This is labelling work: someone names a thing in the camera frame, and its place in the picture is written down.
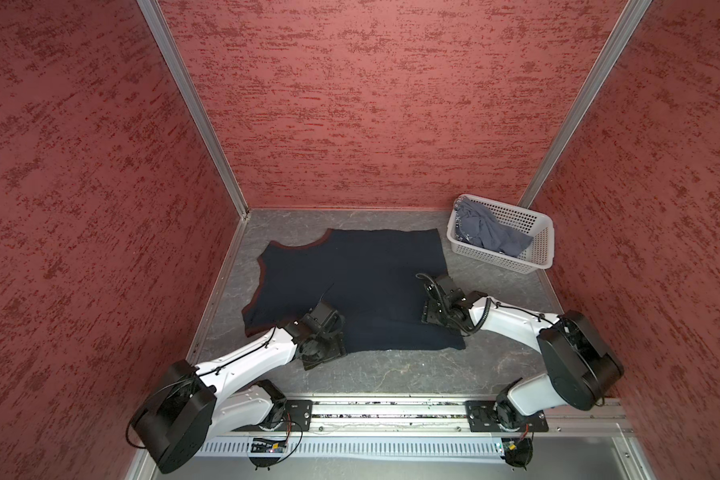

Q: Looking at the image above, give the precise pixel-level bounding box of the navy tank top red trim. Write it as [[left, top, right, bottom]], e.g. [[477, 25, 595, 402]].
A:
[[242, 229, 466, 353]]

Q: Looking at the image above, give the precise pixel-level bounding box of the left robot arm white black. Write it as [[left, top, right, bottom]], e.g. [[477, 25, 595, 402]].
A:
[[125, 317, 346, 474]]

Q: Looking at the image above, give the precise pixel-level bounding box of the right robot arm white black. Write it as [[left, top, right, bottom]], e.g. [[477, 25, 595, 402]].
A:
[[422, 285, 624, 432]]

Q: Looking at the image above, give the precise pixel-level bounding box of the grey blue tank top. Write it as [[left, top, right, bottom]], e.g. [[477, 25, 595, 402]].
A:
[[454, 197, 533, 257]]

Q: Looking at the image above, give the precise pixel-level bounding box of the white plastic laundry basket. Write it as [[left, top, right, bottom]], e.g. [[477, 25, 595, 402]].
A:
[[447, 194, 554, 274]]

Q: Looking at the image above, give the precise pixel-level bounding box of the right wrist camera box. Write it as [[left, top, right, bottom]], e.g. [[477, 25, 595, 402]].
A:
[[436, 275, 464, 303]]

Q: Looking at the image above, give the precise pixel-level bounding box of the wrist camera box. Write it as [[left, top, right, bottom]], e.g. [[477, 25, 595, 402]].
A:
[[304, 301, 341, 333], [436, 275, 464, 303]]

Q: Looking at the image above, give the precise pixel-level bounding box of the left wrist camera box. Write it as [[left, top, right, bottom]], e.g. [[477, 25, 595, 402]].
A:
[[304, 301, 341, 333]]

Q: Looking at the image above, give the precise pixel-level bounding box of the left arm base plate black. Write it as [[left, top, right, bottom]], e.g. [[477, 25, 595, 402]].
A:
[[259, 399, 314, 432]]

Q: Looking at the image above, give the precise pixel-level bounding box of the aluminium mounting rail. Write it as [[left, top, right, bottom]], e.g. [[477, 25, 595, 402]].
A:
[[146, 394, 634, 437]]

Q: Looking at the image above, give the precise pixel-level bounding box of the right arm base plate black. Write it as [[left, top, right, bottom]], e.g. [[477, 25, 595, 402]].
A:
[[464, 400, 549, 434]]

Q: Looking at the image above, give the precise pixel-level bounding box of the white slotted cable duct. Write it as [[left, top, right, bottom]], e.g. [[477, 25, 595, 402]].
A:
[[197, 436, 504, 463]]

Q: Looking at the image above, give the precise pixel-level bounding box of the left controller board with wires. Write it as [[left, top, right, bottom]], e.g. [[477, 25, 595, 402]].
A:
[[248, 437, 289, 470]]

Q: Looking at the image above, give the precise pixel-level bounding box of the controller board with wires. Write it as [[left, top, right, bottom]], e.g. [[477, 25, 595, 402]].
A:
[[502, 438, 534, 470], [248, 437, 289, 470]]

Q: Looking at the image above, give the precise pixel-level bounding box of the right controller board with wires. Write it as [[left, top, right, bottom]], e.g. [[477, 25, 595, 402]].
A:
[[502, 438, 534, 470]]

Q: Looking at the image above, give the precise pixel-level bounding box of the left aluminium corner post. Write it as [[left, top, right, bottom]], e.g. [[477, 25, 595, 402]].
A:
[[137, 0, 250, 220]]

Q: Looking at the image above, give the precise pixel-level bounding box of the aluminium corner post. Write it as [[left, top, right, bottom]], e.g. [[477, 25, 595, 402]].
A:
[[137, 0, 250, 220], [518, 0, 652, 208]]

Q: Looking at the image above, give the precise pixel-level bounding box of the right aluminium corner post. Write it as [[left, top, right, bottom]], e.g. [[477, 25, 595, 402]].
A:
[[518, 0, 652, 208]]

